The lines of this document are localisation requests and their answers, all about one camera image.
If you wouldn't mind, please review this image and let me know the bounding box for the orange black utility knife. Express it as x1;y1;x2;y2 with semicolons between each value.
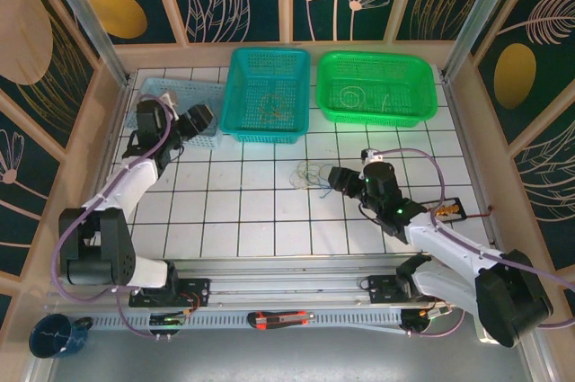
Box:
246;309;316;332

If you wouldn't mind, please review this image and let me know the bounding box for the teal plastic basket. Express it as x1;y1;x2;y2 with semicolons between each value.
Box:
218;47;313;145

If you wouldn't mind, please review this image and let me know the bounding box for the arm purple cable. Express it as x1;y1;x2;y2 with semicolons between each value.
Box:
51;93;190;339
376;147;575;338

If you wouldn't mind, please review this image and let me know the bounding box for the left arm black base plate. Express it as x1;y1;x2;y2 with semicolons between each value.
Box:
128;278;211;309

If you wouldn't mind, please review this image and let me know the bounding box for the thin yellow cable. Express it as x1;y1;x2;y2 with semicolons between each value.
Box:
257;92;289;125

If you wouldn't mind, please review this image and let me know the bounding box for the aluminium mounting rail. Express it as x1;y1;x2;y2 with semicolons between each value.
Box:
44;258;529;311

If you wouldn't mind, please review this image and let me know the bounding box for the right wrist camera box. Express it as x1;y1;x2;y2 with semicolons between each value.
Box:
360;147;386;165

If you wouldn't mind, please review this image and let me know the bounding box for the thin red wire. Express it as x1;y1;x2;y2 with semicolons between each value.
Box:
466;204;494;220

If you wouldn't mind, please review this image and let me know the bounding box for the small circuit board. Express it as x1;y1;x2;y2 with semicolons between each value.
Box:
420;307;456;321
149;313;190;327

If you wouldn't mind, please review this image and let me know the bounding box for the black tray with orange parts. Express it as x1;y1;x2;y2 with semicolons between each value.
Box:
424;196;464;224

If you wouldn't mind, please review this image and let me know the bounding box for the dark blue mug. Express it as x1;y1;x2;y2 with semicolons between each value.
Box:
29;313;94;360

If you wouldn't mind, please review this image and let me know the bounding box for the grey slotted cable duct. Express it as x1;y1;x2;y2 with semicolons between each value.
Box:
89;309;405;332

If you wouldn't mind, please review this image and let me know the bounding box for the green plastic basket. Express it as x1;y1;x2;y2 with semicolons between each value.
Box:
315;50;439;128

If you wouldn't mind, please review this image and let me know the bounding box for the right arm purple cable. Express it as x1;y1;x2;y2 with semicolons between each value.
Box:
376;147;575;338

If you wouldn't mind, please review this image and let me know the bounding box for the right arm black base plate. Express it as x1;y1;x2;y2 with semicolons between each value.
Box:
367;274;450;306

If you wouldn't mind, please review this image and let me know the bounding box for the light blue plastic basket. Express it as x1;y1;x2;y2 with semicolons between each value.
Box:
125;76;226;150

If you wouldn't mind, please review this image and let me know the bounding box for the aluminium frame post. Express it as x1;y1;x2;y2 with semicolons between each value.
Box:
439;0;514;82
35;0;132;86

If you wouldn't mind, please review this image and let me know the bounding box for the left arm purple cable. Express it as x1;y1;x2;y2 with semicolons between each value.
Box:
51;93;190;339

